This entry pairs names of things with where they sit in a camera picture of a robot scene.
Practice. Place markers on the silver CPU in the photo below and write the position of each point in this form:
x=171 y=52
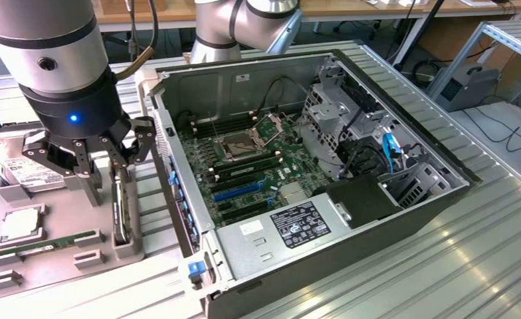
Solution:
x=22 y=224

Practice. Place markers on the CPU socket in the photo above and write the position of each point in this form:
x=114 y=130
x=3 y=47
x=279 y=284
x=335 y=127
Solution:
x=239 y=146

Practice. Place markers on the blue case latch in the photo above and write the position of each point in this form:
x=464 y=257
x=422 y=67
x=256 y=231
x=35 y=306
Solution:
x=196 y=268

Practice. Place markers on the green RAM stick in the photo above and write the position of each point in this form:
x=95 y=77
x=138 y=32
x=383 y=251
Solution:
x=39 y=247

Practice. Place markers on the aluminium slat table frame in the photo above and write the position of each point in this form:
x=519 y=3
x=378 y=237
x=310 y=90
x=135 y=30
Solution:
x=518 y=36

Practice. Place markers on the green motherboard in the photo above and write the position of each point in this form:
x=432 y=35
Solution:
x=287 y=156

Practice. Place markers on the silver finned heatsink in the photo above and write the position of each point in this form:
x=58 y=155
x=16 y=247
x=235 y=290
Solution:
x=295 y=194

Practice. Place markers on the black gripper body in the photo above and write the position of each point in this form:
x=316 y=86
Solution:
x=75 y=109

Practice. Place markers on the blue expansion slot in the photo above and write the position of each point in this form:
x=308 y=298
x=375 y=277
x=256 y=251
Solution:
x=239 y=193

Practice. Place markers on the long black expansion slot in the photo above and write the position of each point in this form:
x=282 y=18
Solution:
x=247 y=208
x=250 y=214
x=235 y=185

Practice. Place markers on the silver hard disk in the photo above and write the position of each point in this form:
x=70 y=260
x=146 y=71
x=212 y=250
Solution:
x=16 y=172

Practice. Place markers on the black plastic shroud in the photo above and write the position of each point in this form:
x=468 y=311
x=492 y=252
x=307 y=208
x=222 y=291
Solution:
x=358 y=199

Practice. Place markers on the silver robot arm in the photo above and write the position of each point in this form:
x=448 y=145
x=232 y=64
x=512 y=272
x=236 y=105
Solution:
x=43 y=50

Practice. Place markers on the silver power supply unit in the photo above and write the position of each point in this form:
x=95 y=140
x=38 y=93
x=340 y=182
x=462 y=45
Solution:
x=252 y=246

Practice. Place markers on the green graphics card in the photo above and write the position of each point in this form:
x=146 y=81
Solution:
x=120 y=206

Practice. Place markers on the grey parts rack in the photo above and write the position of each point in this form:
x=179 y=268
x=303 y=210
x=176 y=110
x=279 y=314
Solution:
x=66 y=216

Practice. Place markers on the silver drive cage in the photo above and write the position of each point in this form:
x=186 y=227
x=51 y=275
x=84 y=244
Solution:
x=327 y=109

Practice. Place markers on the metal socket cover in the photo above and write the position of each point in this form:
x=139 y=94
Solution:
x=267 y=128

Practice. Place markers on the black slanted pole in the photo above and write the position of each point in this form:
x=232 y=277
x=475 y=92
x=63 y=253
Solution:
x=419 y=31

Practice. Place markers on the thin metal locking lever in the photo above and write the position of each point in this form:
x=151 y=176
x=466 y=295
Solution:
x=215 y=128

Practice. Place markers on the grey computer case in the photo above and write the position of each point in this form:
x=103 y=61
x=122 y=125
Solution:
x=420 y=216

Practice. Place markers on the silver perforated disk bay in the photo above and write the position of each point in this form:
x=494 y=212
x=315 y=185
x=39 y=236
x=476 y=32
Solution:
x=416 y=189

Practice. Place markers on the wooden desk white legs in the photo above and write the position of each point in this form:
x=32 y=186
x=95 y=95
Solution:
x=176 y=15

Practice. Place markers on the wooden desk with panel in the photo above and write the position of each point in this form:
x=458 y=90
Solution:
x=460 y=36

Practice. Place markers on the dark RAM stick white label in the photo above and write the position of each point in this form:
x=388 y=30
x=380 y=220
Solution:
x=250 y=171

